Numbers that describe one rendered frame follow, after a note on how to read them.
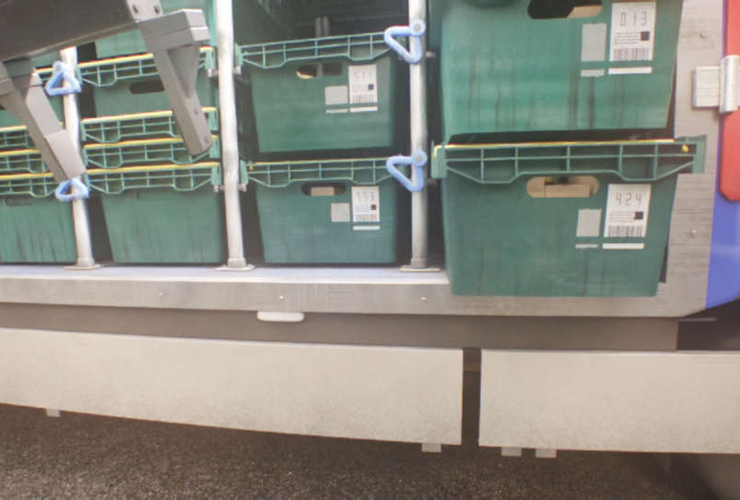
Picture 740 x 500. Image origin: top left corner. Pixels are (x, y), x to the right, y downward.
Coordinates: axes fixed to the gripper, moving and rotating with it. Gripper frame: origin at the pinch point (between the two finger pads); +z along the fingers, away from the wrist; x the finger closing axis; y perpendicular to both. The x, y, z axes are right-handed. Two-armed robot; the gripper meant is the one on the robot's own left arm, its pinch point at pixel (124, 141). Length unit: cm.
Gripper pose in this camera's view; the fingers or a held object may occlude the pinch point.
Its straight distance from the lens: 40.6
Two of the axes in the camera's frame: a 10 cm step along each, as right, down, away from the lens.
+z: 1.8, 8.5, 4.9
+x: -9.8, 1.4, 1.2
